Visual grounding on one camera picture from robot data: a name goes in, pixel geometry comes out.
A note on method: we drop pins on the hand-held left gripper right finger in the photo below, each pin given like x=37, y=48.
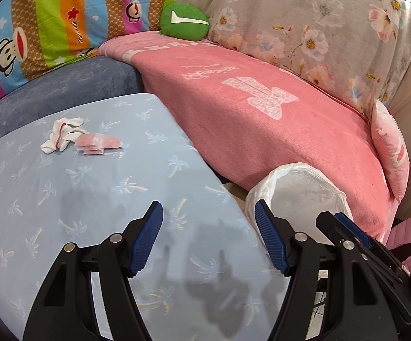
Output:
x=269, y=241

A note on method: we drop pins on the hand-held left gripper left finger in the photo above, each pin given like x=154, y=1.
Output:
x=148, y=241

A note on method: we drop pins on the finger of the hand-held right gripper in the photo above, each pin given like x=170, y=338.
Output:
x=401, y=291
x=354, y=229

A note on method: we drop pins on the bin with white bag liner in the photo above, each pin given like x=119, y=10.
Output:
x=298, y=191

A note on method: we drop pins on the pink quilted fabric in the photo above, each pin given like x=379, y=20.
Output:
x=408, y=231

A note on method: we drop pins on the pink and white pillow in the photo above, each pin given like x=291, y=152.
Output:
x=390, y=149

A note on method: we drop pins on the light blue palm print sheet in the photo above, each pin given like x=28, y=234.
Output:
x=84, y=170

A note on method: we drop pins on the small pink wipe packet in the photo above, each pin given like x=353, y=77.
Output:
x=93, y=151

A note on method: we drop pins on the pink folded sock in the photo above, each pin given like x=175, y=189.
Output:
x=102, y=141

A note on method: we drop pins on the pink fleece blanket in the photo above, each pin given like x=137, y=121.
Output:
x=262, y=131

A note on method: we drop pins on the white sock with red stripes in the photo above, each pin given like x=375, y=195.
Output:
x=54, y=142

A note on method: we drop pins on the beige fabric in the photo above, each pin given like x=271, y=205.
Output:
x=404, y=88

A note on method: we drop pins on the blue-grey cushion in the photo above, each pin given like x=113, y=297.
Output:
x=67, y=85

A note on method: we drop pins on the green round cushion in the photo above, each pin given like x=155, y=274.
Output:
x=177, y=30

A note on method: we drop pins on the grey floral blanket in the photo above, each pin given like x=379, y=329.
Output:
x=298, y=7

